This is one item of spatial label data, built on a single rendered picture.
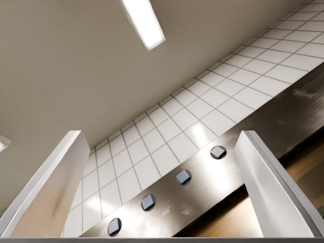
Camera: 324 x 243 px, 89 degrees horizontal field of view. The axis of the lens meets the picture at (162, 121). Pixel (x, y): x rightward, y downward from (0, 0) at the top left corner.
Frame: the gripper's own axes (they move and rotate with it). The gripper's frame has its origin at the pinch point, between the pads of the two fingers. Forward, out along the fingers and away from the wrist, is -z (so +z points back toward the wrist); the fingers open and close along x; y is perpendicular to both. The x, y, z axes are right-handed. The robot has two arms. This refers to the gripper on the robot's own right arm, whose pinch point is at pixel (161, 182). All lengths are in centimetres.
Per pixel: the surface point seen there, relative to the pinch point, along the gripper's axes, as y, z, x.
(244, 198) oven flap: 46, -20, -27
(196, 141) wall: 47, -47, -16
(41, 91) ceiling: 33, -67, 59
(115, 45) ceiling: 16, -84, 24
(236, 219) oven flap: 47, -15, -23
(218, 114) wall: 41, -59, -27
